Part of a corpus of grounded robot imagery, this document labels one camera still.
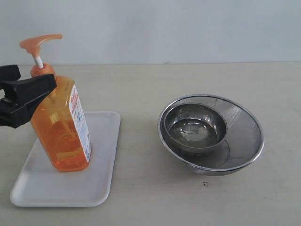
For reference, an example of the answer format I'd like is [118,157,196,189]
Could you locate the orange soap pump bottle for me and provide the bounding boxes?
[19,34,92,173]

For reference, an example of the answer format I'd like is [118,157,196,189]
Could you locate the white rectangular plastic tray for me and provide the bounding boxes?
[10,111,121,207]

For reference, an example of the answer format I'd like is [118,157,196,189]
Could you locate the steel mesh strainer basket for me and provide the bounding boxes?
[158,94,264,176]

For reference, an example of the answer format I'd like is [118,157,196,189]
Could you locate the small stainless steel bowl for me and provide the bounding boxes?
[162,103,228,154]

